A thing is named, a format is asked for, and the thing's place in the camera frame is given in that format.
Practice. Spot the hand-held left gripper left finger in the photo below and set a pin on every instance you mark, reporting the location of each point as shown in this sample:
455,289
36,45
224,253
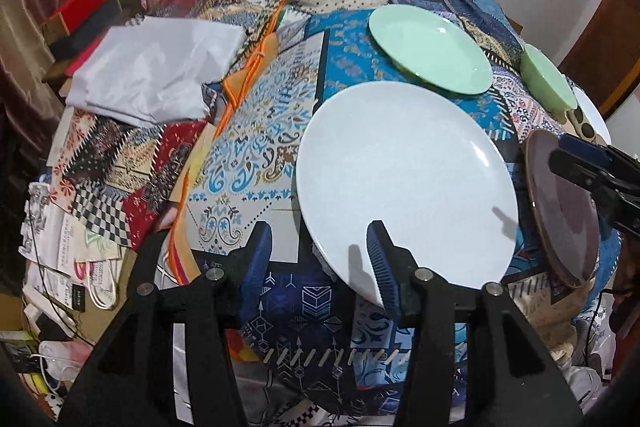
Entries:
256,257

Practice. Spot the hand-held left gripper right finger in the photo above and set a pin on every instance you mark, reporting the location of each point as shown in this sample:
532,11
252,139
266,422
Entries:
377,257

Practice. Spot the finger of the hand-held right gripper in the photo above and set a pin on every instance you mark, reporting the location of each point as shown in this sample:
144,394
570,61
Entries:
580,143
575,169

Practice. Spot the brown plate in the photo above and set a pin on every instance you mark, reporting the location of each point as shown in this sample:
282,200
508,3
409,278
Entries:
560,222

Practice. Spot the green bowl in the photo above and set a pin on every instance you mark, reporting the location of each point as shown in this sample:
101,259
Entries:
545,77

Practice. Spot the large white plate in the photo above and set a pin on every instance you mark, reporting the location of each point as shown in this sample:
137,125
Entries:
400,167

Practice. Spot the green plate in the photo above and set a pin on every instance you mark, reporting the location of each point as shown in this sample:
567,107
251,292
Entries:
430,47

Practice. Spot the white spotted bowl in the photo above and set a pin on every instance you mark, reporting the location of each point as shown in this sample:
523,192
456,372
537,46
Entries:
595,119

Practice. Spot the wooden door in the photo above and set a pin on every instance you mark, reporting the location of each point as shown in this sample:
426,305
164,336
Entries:
610,47

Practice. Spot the patchwork blanket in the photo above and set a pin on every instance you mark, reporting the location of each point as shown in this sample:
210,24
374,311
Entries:
260,132

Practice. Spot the white paper bag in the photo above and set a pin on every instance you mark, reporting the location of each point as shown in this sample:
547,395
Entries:
65,247

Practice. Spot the white folded cloth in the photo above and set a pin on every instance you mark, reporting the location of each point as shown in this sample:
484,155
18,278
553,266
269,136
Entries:
150,67

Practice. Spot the dark box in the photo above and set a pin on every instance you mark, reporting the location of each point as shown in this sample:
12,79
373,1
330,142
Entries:
85,34

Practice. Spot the red box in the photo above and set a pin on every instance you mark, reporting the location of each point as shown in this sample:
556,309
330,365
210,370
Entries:
85,2

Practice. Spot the brown curtain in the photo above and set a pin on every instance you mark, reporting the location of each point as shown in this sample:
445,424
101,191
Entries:
25,32

